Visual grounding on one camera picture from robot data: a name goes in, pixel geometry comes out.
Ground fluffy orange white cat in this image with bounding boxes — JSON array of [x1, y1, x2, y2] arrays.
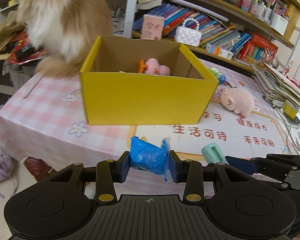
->
[[16, 0, 114, 79]]

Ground large pink plush pig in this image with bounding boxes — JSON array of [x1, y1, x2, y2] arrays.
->
[[220, 86, 255, 118]]

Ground white cables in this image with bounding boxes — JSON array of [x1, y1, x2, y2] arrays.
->
[[272, 105, 300, 155]]

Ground stack of papers and notebooks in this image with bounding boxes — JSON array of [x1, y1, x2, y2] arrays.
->
[[252, 64, 300, 110]]

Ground red black package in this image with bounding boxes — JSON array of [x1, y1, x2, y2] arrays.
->
[[10, 30, 50, 63]]

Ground small pink plush toy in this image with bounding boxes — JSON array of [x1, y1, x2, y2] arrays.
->
[[139, 58, 172, 76]]

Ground white cup of pens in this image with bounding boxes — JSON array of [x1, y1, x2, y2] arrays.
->
[[111, 7, 125, 34]]

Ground pink cartoon cylinder holder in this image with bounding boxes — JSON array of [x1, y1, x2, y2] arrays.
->
[[141, 14, 165, 40]]

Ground yellow tape roll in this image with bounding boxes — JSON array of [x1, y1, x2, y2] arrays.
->
[[282, 101, 299, 119]]

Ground white quilted pearl-handle handbag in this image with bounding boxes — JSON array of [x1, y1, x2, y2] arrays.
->
[[174, 18, 202, 47]]

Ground thin grey stick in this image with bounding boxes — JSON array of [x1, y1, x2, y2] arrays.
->
[[17, 76, 44, 100]]

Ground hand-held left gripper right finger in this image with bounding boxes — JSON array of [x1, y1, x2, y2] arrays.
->
[[169, 150, 252, 203]]

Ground mint green toothed clip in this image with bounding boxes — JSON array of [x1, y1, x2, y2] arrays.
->
[[201, 142, 226, 167]]

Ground wooden bookshelf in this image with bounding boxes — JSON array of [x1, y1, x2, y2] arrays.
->
[[122, 0, 300, 74]]

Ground long row of colourful books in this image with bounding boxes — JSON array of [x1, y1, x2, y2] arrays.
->
[[145, 1, 279, 67]]

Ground yellow cardboard box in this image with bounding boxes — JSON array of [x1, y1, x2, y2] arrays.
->
[[79, 35, 219, 125]]

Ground cartoon wall sticker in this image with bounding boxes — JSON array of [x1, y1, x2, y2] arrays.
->
[[285, 60, 294, 77]]

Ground white storage bin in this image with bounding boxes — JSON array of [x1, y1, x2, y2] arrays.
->
[[270, 12, 289, 35]]

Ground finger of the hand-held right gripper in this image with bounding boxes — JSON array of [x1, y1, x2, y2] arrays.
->
[[224, 156, 294, 189], [250, 154, 300, 174]]

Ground pink printed tablecloth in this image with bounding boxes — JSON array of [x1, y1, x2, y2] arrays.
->
[[0, 57, 300, 198]]

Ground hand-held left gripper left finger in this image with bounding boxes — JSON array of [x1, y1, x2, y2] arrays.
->
[[47, 151, 131, 203]]

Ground white rolled tube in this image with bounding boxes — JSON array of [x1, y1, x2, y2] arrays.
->
[[170, 0, 230, 23]]

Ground blue plastic packet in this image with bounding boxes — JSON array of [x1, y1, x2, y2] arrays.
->
[[129, 136, 172, 182]]

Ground brown fuzzy cloth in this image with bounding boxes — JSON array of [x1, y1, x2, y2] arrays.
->
[[0, 11, 28, 57]]

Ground green blue capsule toy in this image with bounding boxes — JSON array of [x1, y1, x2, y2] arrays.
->
[[207, 67, 227, 84]]

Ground orange white medicine box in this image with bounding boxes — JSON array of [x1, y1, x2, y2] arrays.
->
[[205, 43, 234, 60]]

